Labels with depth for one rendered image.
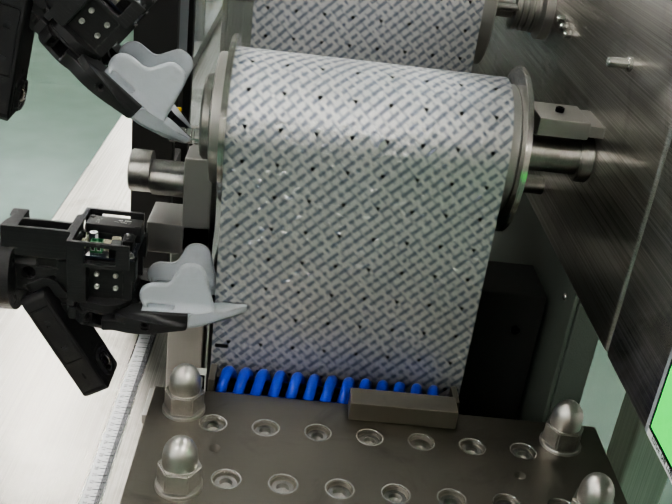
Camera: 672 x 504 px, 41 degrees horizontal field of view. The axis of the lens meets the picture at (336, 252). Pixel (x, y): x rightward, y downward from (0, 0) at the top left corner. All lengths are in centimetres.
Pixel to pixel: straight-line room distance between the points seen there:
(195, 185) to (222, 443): 24
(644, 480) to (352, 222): 55
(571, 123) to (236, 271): 32
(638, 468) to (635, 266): 47
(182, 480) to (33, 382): 40
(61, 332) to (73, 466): 17
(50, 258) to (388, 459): 33
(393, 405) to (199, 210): 26
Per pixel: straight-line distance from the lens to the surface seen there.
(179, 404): 77
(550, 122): 80
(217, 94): 75
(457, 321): 82
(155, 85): 76
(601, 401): 286
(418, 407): 80
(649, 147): 71
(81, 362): 84
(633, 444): 112
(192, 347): 93
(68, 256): 77
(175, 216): 88
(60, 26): 76
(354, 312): 81
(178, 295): 79
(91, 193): 151
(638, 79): 76
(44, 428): 99
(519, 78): 81
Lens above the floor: 150
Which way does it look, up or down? 26 degrees down
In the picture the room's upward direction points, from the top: 7 degrees clockwise
